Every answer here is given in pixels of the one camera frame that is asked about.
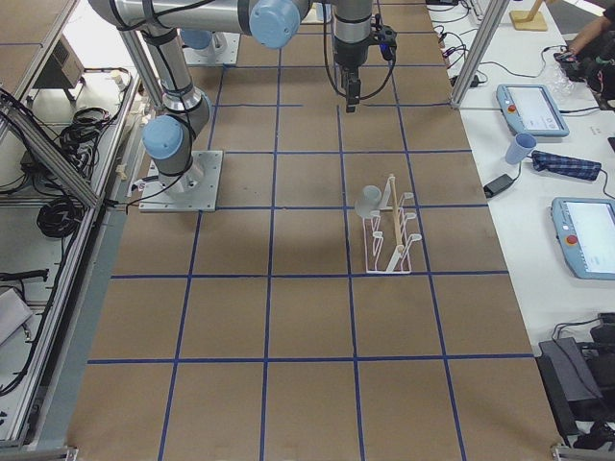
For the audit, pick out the translucent white plastic cup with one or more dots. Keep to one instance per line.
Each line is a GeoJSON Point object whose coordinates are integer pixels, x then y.
{"type": "Point", "coordinates": [368, 201]}

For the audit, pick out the blue plaid pouch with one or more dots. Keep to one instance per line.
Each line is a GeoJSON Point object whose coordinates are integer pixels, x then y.
{"type": "Point", "coordinates": [578, 168]}

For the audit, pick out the white wire cup rack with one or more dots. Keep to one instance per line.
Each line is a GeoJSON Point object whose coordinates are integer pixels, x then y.
{"type": "Point", "coordinates": [387, 238]}

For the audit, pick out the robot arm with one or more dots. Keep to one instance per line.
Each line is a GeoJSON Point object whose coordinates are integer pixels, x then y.
{"type": "Point", "coordinates": [185, 108]}
{"type": "Point", "coordinates": [198, 40]}

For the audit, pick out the aluminium frame post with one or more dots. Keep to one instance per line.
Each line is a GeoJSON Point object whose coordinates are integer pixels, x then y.
{"type": "Point", "coordinates": [487, 29]}

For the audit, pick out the lower teach pendant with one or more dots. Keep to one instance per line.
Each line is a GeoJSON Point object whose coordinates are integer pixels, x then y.
{"type": "Point", "coordinates": [585, 232]}

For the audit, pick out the upper teach pendant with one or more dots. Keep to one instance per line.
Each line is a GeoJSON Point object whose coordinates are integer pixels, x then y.
{"type": "Point", "coordinates": [531, 109]}

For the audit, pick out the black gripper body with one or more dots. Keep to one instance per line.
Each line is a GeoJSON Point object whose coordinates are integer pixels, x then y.
{"type": "Point", "coordinates": [349, 54]}

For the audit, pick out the black power adapter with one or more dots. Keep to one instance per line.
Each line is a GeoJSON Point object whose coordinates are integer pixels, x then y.
{"type": "Point", "coordinates": [497, 186]}

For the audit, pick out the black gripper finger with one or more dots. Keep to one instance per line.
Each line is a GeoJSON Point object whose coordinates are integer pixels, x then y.
{"type": "Point", "coordinates": [352, 98]}

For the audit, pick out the black bag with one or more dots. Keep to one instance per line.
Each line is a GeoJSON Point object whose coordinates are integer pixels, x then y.
{"type": "Point", "coordinates": [579, 382]}

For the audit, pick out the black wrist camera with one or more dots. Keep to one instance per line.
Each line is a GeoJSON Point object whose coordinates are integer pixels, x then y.
{"type": "Point", "coordinates": [386, 38]}

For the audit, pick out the wooden stand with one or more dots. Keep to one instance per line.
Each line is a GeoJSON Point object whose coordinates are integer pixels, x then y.
{"type": "Point", "coordinates": [531, 20]}

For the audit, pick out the blue cup on desk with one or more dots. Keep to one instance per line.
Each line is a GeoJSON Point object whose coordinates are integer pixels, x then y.
{"type": "Point", "coordinates": [521, 146]}

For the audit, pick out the teach pendant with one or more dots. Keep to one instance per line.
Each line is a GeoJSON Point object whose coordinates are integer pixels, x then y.
{"type": "Point", "coordinates": [531, 109]}
{"type": "Point", "coordinates": [585, 232]}

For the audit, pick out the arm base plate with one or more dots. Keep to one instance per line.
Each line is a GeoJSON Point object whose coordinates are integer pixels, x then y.
{"type": "Point", "coordinates": [196, 189]}
{"type": "Point", "coordinates": [222, 51]}

